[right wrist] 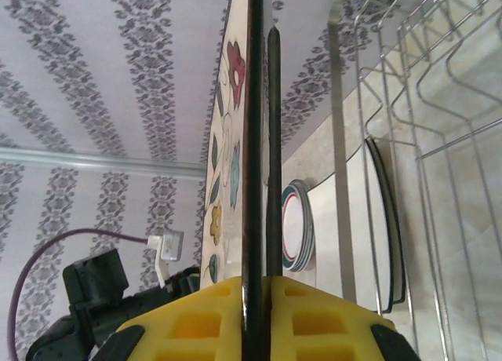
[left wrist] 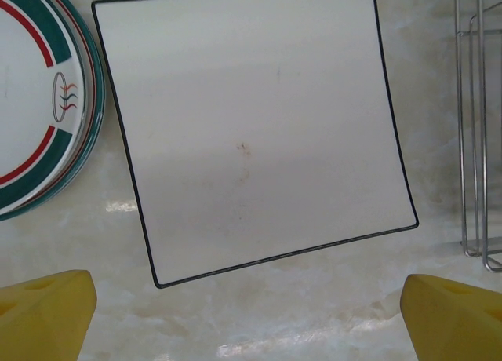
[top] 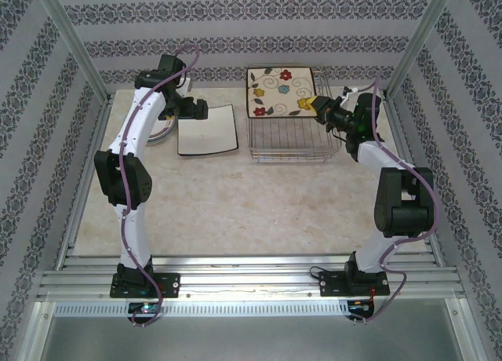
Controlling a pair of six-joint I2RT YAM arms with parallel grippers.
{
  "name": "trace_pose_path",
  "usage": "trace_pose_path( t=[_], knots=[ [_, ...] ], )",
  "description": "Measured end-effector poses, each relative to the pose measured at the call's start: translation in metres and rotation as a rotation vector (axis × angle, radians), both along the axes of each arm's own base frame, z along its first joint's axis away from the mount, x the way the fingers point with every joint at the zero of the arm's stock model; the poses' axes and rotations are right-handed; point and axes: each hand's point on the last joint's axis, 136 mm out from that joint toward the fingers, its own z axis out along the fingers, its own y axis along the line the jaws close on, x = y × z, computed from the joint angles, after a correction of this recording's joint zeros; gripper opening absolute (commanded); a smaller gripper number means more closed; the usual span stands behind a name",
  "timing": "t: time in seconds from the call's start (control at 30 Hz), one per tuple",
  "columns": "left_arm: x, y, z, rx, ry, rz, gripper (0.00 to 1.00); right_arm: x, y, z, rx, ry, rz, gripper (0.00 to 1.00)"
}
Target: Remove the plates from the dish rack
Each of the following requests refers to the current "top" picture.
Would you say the left aluminium side rail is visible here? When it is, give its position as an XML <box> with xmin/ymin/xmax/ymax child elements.
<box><xmin>56</xmin><ymin>93</ymin><xmax>115</xmax><ymax>270</ymax></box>

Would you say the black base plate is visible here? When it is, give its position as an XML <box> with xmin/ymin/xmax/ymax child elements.
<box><xmin>110</xmin><ymin>272</ymin><xmax>181</xmax><ymax>299</ymax></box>
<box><xmin>318</xmin><ymin>269</ymin><xmax>391</xmax><ymax>298</ymax></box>

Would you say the left controller board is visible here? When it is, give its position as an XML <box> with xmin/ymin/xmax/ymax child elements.
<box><xmin>127</xmin><ymin>301</ymin><xmax>161</xmax><ymax>315</ymax></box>

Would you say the right aluminium side rail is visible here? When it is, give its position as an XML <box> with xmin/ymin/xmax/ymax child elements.
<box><xmin>382</xmin><ymin>89</ymin><xmax>446</xmax><ymax>268</ymax></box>

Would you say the white square plate black rim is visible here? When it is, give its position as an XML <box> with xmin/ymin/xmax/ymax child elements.
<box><xmin>176</xmin><ymin>104</ymin><xmax>241</xmax><ymax>159</ymax></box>

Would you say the aluminium frame post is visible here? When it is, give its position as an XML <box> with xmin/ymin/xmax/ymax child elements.
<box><xmin>33</xmin><ymin>0</ymin><xmax>115</xmax><ymax>103</ymax></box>
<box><xmin>384</xmin><ymin>0</ymin><xmax>460</xmax><ymax>99</ymax></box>

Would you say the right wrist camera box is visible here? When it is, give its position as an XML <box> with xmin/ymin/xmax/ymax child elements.
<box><xmin>340</xmin><ymin>85</ymin><xmax>360</xmax><ymax>104</ymax></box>

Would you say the floral square plate black rim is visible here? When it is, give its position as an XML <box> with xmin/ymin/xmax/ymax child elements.
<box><xmin>245</xmin><ymin>65</ymin><xmax>318</xmax><ymax>120</ymax></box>

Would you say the right aluminium frame post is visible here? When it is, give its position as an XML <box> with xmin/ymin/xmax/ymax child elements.
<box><xmin>384</xmin><ymin>0</ymin><xmax>460</xmax><ymax>99</ymax></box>

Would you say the perforated cable duct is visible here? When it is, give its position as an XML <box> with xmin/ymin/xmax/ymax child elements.
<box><xmin>53</xmin><ymin>301</ymin><xmax>351</xmax><ymax>318</ymax></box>

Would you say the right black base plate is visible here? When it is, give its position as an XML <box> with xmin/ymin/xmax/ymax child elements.
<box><xmin>318</xmin><ymin>269</ymin><xmax>391</xmax><ymax>298</ymax></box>

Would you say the grey metal panel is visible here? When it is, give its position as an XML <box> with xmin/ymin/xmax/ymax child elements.
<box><xmin>31</xmin><ymin>297</ymin><xmax>471</xmax><ymax>361</ymax></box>

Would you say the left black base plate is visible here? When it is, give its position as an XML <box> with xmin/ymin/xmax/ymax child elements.
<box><xmin>110</xmin><ymin>272</ymin><xmax>181</xmax><ymax>299</ymax></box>

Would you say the aluminium side rail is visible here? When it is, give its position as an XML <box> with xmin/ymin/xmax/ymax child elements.
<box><xmin>56</xmin><ymin>93</ymin><xmax>115</xmax><ymax>270</ymax></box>
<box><xmin>382</xmin><ymin>89</ymin><xmax>446</xmax><ymax>268</ymax></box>

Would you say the teal rimmed round plate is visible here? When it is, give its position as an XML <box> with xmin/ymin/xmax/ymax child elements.
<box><xmin>147</xmin><ymin>115</ymin><xmax>176</xmax><ymax>142</ymax></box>

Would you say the aluminium front rail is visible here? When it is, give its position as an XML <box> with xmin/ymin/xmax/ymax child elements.
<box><xmin>37</xmin><ymin>253</ymin><xmax>466</xmax><ymax>302</ymax></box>

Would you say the metal wire dish rack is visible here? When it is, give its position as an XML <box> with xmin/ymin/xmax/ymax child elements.
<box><xmin>246</xmin><ymin>66</ymin><xmax>342</xmax><ymax>165</ymax></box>

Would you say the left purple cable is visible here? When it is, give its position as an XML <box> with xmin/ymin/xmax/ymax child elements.
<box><xmin>119</xmin><ymin>45</ymin><xmax>201</xmax><ymax>327</ymax></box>

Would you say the left aluminium frame post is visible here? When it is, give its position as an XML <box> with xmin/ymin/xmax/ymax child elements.
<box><xmin>33</xmin><ymin>0</ymin><xmax>115</xmax><ymax>103</ymax></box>

